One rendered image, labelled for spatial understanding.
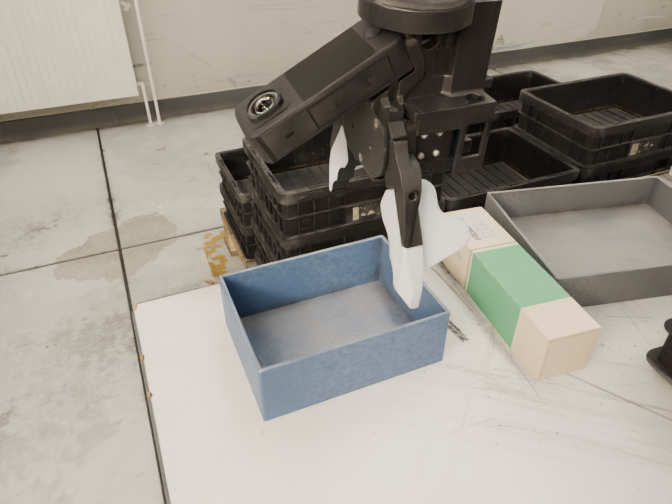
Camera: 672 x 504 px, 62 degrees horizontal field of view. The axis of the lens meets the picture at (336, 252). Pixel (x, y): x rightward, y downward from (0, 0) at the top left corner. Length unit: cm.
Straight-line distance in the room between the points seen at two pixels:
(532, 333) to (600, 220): 34
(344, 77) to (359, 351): 28
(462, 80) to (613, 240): 51
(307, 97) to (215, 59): 275
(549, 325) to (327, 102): 35
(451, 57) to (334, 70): 8
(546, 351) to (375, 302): 20
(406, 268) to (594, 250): 48
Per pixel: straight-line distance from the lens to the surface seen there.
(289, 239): 116
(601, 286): 72
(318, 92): 35
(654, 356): 68
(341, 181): 49
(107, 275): 199
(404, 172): 36
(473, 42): 39
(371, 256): 67
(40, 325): 187
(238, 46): 310
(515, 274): 65
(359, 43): 37
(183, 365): 62
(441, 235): 40
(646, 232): 90
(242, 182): 183
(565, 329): 60
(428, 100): 38
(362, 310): 66
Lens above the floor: 114
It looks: 36 degrees down
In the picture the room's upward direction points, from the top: straight up
